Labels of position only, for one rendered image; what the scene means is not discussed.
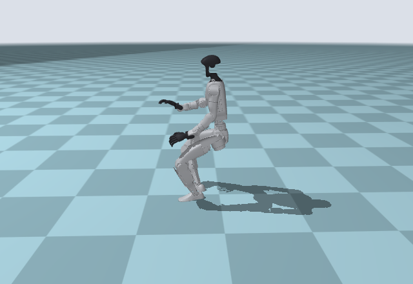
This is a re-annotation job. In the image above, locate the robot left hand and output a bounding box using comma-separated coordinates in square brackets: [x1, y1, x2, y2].
[169, 131, 195, 147]

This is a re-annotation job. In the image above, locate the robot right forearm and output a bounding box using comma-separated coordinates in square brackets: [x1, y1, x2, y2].
[177, 99, 199, 112]

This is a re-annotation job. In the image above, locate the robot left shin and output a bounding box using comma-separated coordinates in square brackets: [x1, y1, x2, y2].
[173, 163, 198, 196]

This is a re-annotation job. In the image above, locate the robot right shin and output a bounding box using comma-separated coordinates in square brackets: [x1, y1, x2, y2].
[181, 153, 201, 186]

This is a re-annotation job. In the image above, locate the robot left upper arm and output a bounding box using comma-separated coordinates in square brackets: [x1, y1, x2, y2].
[208, 85, 220, 122]

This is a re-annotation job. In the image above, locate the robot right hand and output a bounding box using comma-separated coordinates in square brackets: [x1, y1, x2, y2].
[159, 99, 183, 110]

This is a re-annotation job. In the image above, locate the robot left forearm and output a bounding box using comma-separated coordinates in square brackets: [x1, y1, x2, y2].
[187, 114, 213, 138]

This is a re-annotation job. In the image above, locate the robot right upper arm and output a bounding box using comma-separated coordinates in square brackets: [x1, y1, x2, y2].
[198, 96, 208, 108]

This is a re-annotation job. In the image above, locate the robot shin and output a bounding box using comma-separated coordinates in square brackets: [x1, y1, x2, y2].
[181, 153, 201, 186]
[173, 163, 198, 196]

